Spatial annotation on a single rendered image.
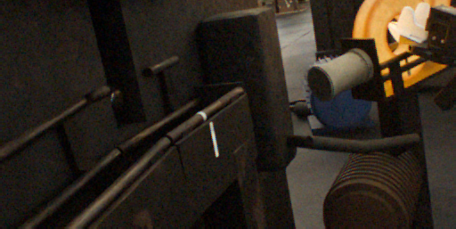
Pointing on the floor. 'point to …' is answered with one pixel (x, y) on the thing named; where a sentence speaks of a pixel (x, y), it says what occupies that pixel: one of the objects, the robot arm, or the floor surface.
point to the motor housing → (374, 192)
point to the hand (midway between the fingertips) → (394, 30)
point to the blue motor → (336, 110)
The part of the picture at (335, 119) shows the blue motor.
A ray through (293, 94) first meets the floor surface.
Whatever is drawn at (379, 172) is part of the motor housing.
